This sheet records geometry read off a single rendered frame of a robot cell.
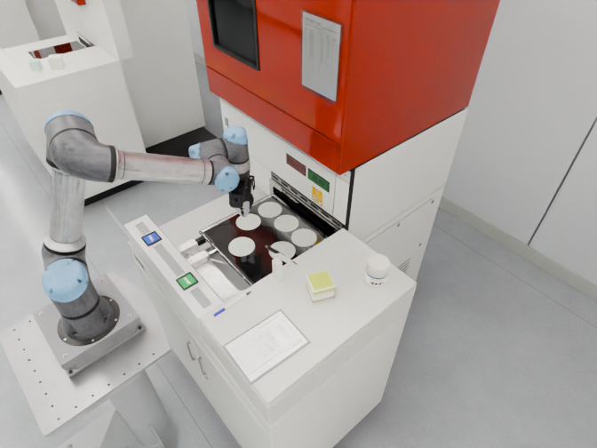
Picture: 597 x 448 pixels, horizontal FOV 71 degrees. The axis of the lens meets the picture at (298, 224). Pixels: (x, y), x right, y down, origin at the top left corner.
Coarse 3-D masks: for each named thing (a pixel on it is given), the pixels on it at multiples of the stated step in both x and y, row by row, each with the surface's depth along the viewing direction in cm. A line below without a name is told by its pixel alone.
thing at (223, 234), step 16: (256, 208) 175; (288, 208) 175; (224, 224) 168; (272, 224) 168; (304, 224) 168; (224, 240) 161; (256, 240) 161; (272, 240) 161; (288, 240) 161; (320, 240) 161; (240, 256) 155; (256, 256) 155; (256, 272) 150; (272, 272) 150
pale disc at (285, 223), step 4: (280, 216) 171; (284, 216) 171; (288, 216) 171; (292, 216) 171; (276, 220) 169; (280, 220) 169; (284, 220) 169; (288, 220) 169; (292, 220) 169; (296, 220) 169; (276, 224) 168; (280, 224) 168; (284, 224) 168; (288, 224) 168; (292, 224) 168; (296, 224) 168; (280, 228) 166; (284, 228) 166; (288, 228) 166; (292, 228) 166
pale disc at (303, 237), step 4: (304, 228) 166; (296, 232) 165; (300, 232) 165; (304, 232) 165; (308, 232) 165; (312, 232) 165; (292, 236) 163; (296, 236) 163; (300, 236) 163; (304, 236) 163; (308, 236) 163; (312, 236) 163; (292, 240) 161; (296, 240) 161; (300, 240) 161; (304, 240) 161; (308, 240) 161; (312, 240) 161; (296, 244) 160; (300, 244) 160; (304, 244) 160; (308, 244) 160
